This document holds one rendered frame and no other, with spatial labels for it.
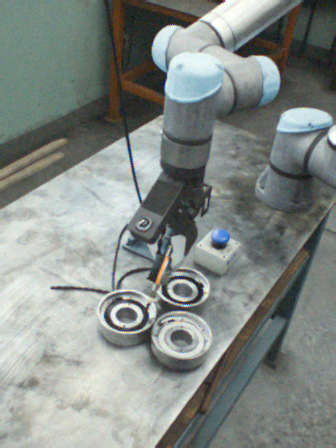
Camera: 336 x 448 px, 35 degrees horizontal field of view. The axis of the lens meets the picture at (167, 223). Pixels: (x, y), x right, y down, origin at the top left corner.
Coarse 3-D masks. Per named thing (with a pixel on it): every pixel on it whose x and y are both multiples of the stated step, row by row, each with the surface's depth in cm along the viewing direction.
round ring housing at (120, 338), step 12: (108, 300) 96; (144, 300) 97; (120, 312) 96; (132, 312) 96; (156, 312) 94; (120, 324) 92; (132, 324) 93; (108, 336) 91; (120, 336) 90; (132, 336) 90; (144, 336) 92
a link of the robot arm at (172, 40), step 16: (240, 0) 87; (256, 0) 87; (272, 0) 88; (288, 0) 90; (208, 16) 86; (224, 16) 86; (240, 16) 86; (256, 16) 87; (272, 16) 89; (160, 32) 87; (176, 32) 85; (192, 32) 84; (208, 32) 84; (224, 32) 85; (240, 32) 87; (256, 32) 90; (160, 48) 86; (176, 48) 84; (192, 48) 82; (224, 48) 86; (160, 64) 88
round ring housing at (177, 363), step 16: (160, 320) 93; (176, 320) 94; (192, 320) 95; (176, 336) 94; (192, 336) 92; (208, 336) 92; (160, 352) 88; (208, 352) 90; (176, 368) 89; (192, 368) 90
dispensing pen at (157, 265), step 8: (168, 240) 90; (168, 248) 90; (160, 256) 89; (168, 256) 90; (160, 264) 89; (152, 272) 90; (152, 280) 89; (152, 288) 91; (152, 296) 91; (144, 312) 92
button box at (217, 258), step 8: (208, 240) 111; (232, 240) 112; (200, 248) 109; (208, 248) 109; (216, 248) 109; (224, 248) 109; (232, 248) 110; (200, 256) 110; (208, 256) 108; (216, 256) 107; (224, 256) 107; (232, 256) 110; (200, 264) 111; (208, 264) 110; (216, 264) 108; (224, 264) 107; (216, 272) 109; (224, 272) 110
